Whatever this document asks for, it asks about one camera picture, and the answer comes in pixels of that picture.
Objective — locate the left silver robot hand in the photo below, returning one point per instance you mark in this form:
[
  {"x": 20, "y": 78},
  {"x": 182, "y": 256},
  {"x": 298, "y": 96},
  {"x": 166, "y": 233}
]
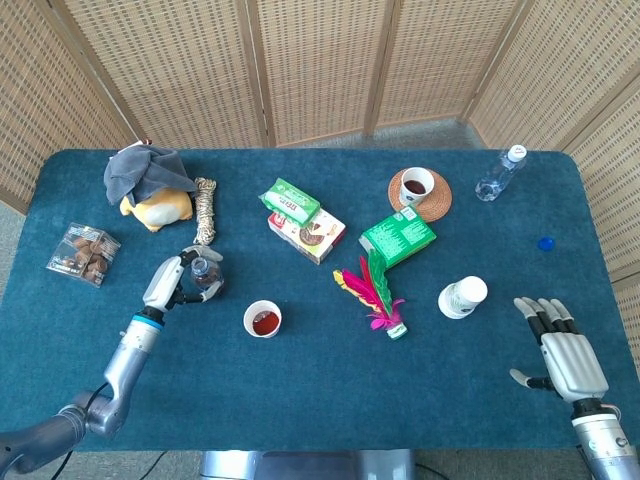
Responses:
[{"x": 162, "y": 282}]

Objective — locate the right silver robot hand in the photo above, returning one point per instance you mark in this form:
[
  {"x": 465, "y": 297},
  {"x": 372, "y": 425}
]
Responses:
[{"x": 572, "y": 362}]

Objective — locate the small dark glass bottle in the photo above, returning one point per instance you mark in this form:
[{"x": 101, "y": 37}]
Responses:
[{"x": 207, "y": 277}]

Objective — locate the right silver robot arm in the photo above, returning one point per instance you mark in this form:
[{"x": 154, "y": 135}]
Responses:
[{"x": 602, "y": 445}]

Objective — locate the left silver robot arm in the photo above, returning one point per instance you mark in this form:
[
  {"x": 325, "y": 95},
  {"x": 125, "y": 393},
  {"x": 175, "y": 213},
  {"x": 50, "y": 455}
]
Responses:
[{"x": 122, "y": 365}]

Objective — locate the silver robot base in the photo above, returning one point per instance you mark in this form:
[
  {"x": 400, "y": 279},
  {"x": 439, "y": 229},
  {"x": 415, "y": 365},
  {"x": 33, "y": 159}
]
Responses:
[{"x": 305, "y": 467}]

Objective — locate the white paper cup without print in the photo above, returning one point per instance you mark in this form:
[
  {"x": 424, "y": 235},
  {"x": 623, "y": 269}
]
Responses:
[{"x": 262, "y": 320}]

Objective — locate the white paper cup on side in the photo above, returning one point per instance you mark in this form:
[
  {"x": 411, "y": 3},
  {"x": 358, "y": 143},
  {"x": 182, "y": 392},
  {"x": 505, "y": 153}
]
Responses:
[{"x": 462, "y": 297}]

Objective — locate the printed paper cup dark drink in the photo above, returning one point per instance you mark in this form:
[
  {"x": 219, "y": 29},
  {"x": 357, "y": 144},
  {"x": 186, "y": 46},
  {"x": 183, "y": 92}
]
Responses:
[{"x": 416, "y": 186}]

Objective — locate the yellow plush toy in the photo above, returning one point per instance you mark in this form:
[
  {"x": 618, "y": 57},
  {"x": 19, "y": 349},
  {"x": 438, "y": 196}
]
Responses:
[{"x": 162, "y": 212}]

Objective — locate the clear box of brown snacks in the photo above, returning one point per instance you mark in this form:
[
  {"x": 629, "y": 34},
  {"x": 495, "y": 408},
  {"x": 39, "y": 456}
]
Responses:
[{"x": 85, "y": 252}]

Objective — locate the gray cloth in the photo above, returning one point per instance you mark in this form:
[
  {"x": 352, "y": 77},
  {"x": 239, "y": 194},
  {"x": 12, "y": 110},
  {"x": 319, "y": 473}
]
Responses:
[{"x": 145, "y": 172}]

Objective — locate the blue bottle cap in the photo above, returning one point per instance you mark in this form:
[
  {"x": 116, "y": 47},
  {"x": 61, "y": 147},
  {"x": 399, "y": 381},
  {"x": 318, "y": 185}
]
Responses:
[{"x": 546, "y": 243}]

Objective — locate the green snack package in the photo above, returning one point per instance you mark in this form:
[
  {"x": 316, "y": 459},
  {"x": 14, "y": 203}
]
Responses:
[{"x": 290, "y": 200}]

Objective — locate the red cookie box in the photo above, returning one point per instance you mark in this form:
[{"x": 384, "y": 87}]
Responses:
[{"x": 320, "y": 237}]

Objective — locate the blue carpet table cover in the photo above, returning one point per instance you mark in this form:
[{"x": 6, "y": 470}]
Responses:
[{"x": 320, "y": 390}]

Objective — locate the clear water bottle white cap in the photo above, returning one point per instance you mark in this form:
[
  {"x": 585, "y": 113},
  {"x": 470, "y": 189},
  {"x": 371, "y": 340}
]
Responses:
[{"x": 495, "y": 180}]

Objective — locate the colourful feather shuttlecock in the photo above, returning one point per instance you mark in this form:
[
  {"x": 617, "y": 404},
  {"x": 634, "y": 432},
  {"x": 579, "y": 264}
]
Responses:
[{"x": 380, "y": 295}]

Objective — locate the round woven coaster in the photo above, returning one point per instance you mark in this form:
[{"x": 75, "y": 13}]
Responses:
[{"x": 440, "y": 202}]

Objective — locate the green cardboard box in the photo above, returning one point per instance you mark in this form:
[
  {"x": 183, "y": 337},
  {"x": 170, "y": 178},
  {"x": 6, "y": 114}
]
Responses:
[{"x": 400, "y": 237}]

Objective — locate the bamboo folding screen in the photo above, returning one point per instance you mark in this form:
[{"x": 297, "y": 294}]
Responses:
[{"x": 320, "y": 60}]

